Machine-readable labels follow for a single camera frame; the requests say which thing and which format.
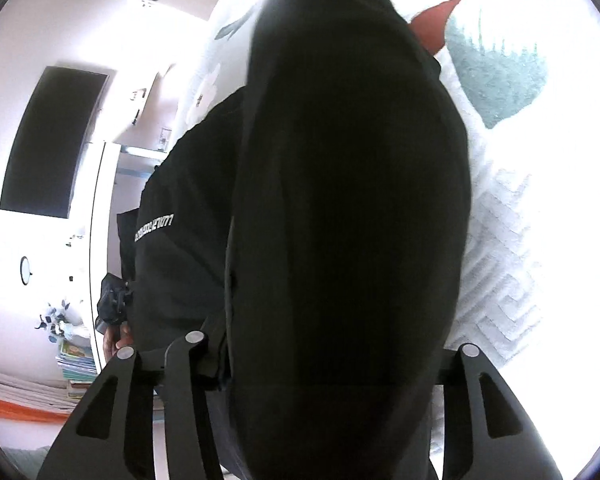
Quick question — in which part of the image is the black garment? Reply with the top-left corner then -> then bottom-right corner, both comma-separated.
129,0 -> 471,479

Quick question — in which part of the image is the left hand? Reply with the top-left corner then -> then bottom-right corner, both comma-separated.
102,322 -> 134,362

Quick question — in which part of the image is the stack of books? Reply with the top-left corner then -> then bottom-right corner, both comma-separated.
56,339 -> 98,400

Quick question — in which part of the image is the green floral bed sheet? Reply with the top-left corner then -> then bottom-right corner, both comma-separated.
282,0 -> 547,365

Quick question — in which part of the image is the teal patterned cushion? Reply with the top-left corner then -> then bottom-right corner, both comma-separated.
444,9 -> 546,129

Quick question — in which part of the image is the black wall television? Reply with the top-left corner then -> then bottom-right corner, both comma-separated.
0,66 -> 109,219

